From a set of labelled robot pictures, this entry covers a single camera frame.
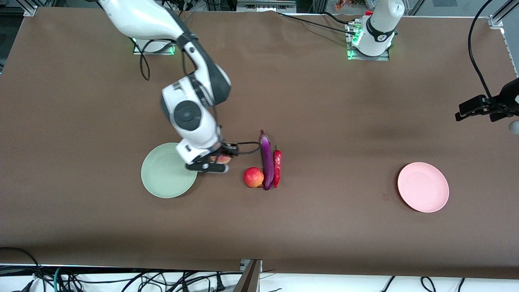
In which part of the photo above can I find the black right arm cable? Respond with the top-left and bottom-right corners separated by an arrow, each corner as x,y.
139,39 -> 261,157

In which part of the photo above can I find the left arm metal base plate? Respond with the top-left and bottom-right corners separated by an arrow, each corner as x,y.
347,22 -> 390,61

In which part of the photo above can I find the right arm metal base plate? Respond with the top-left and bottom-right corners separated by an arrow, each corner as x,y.
133,39 -> 176,56

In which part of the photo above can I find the pink round plate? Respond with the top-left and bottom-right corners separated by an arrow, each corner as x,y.
397,162 -> 450,213

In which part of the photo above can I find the thin black cable on cloth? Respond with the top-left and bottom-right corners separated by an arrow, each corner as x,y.
276,11 -> 357,36

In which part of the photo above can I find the red chili pepper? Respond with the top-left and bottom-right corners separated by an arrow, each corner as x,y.
273,146 -> 283,188

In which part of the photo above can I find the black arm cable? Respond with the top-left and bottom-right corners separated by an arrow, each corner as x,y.
139,39 -> 261,157
468,0 -> 511,116

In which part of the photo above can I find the grey power strip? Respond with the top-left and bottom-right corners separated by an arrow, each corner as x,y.
236,0 -> 297,13

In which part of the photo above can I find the black looped floor cable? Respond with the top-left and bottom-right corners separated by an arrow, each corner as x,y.
0,247 -> 46,292

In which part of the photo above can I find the teal cable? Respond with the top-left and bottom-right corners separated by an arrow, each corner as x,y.
53,266 -> 65,292

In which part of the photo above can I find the aluminium corner profile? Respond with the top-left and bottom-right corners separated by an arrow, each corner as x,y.
488,0 -> 519,30

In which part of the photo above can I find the aluminium table edge rail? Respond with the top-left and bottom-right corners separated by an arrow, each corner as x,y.
501,28 -> 519,77

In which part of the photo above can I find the red round pomegranate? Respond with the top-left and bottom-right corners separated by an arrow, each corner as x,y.
243,167 -> 265,189

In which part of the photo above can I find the pale green round plate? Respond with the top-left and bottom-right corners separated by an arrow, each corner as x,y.
141,142 -> 199,199

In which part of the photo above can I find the brown table cloth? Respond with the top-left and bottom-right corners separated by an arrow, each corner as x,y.
0,7 -> 519,280

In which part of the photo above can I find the long purple eggplant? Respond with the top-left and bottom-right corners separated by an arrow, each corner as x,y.
259,129 -> 275,191

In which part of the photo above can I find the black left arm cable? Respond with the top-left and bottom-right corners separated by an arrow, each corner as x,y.
468,0 -> 511,116

